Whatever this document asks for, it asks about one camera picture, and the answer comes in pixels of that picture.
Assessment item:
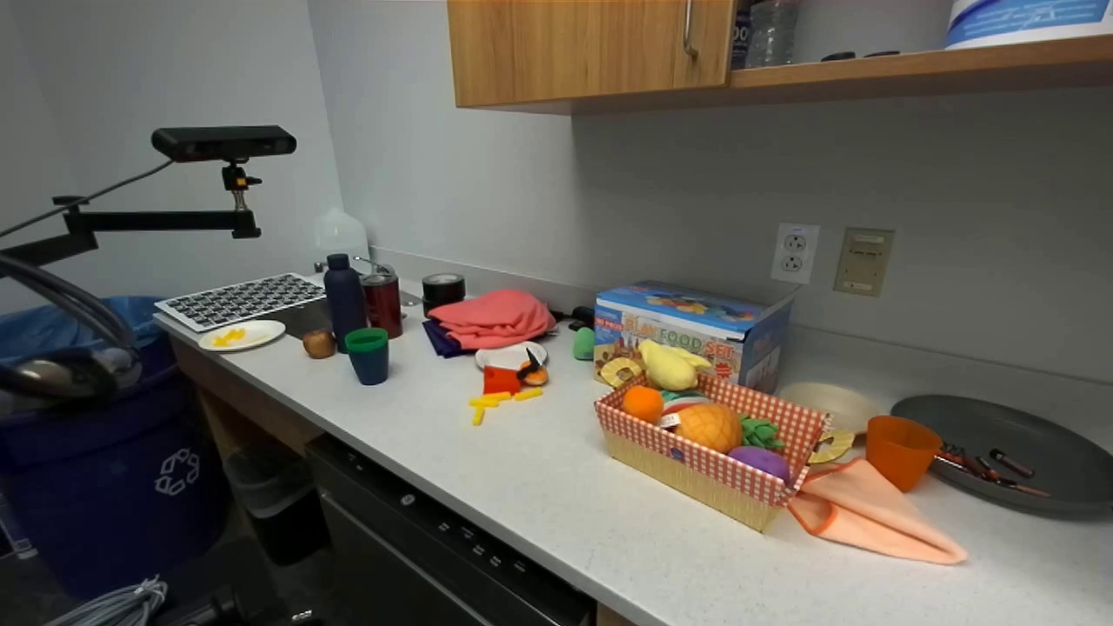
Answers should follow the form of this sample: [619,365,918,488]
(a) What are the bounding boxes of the wooden cabinet door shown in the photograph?
[447,0,737,110]

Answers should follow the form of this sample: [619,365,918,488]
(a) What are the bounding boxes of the wooden upper cabinet body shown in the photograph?
[571,0,1113,115]

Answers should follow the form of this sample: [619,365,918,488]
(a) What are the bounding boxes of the pink cloth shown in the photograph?
[429,290,560,353]

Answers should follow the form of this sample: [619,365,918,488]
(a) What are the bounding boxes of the red orange toy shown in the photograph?
[479,345,552,400]

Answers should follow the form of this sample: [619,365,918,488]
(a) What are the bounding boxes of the yellow toy fries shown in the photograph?
[465,385,546,426]

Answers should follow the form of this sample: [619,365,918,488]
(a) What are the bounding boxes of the black tape roll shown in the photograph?
[419,272,468,313]

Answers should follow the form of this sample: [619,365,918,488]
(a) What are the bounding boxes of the dark blue cloth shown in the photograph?
[419,316,468,363]

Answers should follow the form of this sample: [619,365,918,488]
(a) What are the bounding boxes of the yellow toy banana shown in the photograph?
[637,336,717,395]

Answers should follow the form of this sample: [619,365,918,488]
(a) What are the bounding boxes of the orange toy fruit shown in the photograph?
[619,384,668,426]

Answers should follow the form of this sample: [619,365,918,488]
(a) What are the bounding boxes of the blue toy food box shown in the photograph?
[592,279,796,395]

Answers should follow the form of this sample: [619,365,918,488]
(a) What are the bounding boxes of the red white toy piece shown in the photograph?
[652,392,712,433]

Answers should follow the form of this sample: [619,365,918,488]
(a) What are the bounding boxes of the dark red tumbler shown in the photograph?
[359,260,408,340]

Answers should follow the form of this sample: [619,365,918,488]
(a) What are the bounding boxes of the orange toy pineapple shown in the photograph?
[675,400,749,454]

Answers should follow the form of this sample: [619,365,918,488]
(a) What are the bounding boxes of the blue cup with green rim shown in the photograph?
[339,324,395,388]

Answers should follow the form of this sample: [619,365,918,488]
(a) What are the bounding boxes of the red checkered basket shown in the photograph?
[592,375,836,537]

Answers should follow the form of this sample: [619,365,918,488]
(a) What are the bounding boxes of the dark blue bottle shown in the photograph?
[320,251,370,345]

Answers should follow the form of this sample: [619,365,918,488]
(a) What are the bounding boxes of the clear plastic jug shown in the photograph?
[309,206,374,279]

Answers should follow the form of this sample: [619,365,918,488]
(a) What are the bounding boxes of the green leafy toy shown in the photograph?
[741,415,787,454]

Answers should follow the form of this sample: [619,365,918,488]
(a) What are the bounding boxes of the small brown toy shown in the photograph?
[298,327,339,363]

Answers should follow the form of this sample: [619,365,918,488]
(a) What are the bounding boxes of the purple toy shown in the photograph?
[729,446,796,488]

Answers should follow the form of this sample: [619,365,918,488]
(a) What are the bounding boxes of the black dishwasher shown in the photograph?
[301,430,601,626]

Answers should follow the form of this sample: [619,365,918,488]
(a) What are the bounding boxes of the beige bowl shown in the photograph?
[773,378,892,446]

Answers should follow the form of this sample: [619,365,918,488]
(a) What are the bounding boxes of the pale yellow toy slice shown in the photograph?
[806,426,869,469]

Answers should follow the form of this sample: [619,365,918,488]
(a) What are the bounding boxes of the white plate with yellow food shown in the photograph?
[193,316,287,353]

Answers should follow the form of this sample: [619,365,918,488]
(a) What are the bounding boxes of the checkered white board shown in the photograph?
[153,272,331,336]

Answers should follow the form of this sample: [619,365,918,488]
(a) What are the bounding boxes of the small black trash bin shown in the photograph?
[218,443,332,569]

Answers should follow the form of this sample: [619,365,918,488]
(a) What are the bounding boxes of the clear glass jars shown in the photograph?
[729,0,803,74]

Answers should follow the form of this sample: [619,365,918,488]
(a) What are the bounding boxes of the orange plastic cup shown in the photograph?
[863,415,945,498]

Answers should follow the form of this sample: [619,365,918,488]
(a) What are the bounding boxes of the salmon napkin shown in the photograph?
[782,454,974,569]

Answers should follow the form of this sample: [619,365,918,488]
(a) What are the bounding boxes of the black flat shelf object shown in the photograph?
[817,45,906,65]

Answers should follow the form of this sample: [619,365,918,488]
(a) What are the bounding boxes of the toy bacon strips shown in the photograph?
[937,443,1055,504]

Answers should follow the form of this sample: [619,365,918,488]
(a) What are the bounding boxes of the blue recycling bin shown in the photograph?
[0,293,234,600]

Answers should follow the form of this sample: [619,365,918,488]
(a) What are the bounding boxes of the dark grey plate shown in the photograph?
[886,392,1113,524]

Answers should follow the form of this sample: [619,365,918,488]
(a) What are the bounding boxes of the grey bag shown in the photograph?
[46,575,173,626]

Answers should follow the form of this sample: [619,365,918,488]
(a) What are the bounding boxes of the white bucket with blue lid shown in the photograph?
[942,0,1113,52]

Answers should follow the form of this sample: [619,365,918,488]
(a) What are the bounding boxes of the yellow toy ring slice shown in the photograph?
[596,353,647,392]

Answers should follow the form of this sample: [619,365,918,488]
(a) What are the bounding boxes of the white wall outlet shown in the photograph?
[770,220,825,290]

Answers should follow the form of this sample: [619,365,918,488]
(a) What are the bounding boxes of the beige wall plate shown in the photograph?
[830,224,897,302]

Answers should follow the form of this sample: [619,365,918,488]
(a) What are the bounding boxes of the silver cabinet door handle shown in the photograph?
[677,0,703,62]

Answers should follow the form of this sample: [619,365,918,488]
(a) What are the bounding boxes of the black stereo camera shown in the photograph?
[149,120,298,163]

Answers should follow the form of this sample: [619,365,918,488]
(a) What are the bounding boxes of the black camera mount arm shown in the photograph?
[0,161,265,272]

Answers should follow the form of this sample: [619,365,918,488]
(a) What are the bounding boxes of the black robot cable hose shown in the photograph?
[0,251,149,408]

